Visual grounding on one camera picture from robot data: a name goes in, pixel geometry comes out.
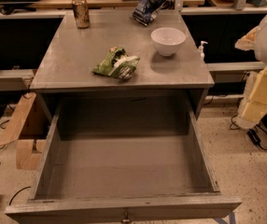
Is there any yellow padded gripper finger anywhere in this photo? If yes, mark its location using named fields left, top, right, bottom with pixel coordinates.
left=234, top=26, right=259, bottom=51
left=236, top=66, right=267, bottom=129

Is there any grey wooden cabinet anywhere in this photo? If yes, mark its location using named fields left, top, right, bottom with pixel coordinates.
left=31, top=9, right=214, bottom=118

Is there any white pump bottle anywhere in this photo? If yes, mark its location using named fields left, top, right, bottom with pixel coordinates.
left=198, top=41, right=208, bottom=61

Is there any black floor cable right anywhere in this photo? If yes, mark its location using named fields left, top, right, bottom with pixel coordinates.
left=229, top=115, right=267, bottom=152

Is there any open grey top drawer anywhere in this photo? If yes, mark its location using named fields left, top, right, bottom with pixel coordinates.
left=6, top=91, right=241, bottom=224

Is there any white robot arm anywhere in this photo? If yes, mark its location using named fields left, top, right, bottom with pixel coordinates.
left=235, top=15, right=267, bottom=129

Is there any white ceramic bowl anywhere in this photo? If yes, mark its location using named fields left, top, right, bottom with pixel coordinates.
left=151, top=27, right=186, bottom=56

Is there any green jalapeno chip bag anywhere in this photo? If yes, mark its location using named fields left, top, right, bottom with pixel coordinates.
left=92, top=47, right=140, bottom=80

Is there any blue chip bag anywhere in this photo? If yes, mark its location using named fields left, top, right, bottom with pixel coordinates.
left=133, top=0, right=167, bottom=26

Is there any gold soda can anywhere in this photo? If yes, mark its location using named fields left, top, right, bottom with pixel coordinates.
left=72, top=0, right=90, bottom=29

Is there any drawer knob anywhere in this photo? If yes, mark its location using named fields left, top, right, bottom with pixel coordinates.
left=121, top=214, right=132, bottom=224

